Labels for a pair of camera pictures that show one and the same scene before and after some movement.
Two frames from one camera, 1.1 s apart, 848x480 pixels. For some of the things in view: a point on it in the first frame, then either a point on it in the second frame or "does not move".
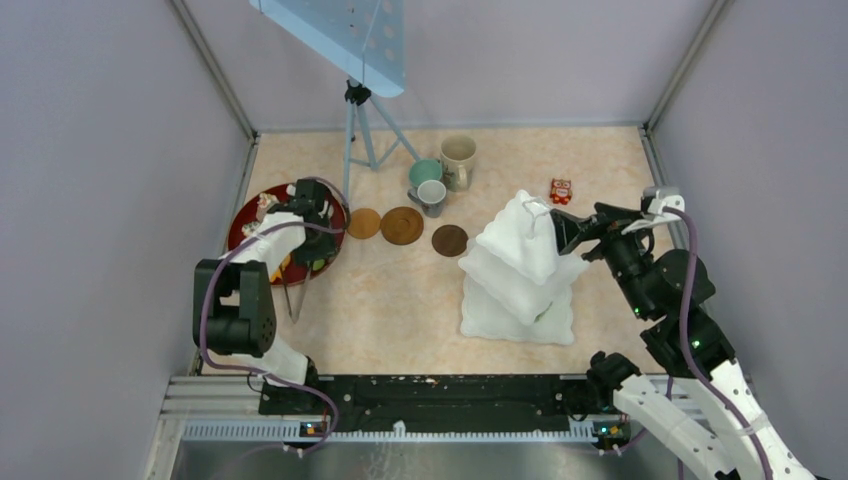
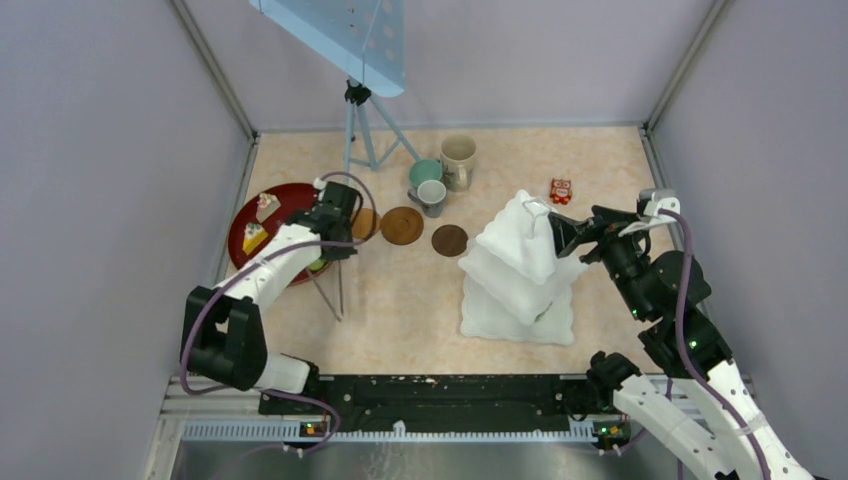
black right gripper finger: (571, 232) does not move
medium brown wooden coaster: (401, 225) does not move
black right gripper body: (623, 253) does not move
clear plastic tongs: (287, 292) -> (340, 316)
